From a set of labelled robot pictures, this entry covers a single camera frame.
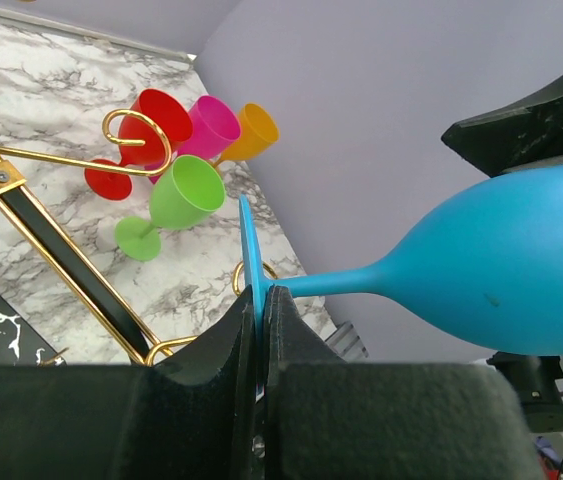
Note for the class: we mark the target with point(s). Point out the black left gripper left fingers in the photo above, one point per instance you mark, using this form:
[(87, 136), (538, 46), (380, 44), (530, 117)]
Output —
[(189, 417)]

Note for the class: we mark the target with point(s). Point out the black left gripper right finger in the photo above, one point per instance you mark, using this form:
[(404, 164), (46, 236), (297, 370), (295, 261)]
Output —
[(331, 419)]

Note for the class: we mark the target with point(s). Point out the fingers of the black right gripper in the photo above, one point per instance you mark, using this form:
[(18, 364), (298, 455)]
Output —
[(524, 135)]

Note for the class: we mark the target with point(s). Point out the blue wine glass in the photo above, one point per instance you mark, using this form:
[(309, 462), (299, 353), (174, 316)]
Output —
[(485, 266)]

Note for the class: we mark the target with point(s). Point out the green wine glass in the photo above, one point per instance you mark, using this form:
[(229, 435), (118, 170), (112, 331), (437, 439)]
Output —
[(185, 195)]

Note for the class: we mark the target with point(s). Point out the orange wine glass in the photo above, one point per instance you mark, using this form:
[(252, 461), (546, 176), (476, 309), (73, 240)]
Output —
[(259, 131)]

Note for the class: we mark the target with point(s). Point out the magenta wine glass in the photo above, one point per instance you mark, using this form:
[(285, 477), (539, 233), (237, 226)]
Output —
[(215, 128)]

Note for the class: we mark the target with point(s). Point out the gold wire glass rack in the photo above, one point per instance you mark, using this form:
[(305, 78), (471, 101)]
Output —
[(181, 292)]

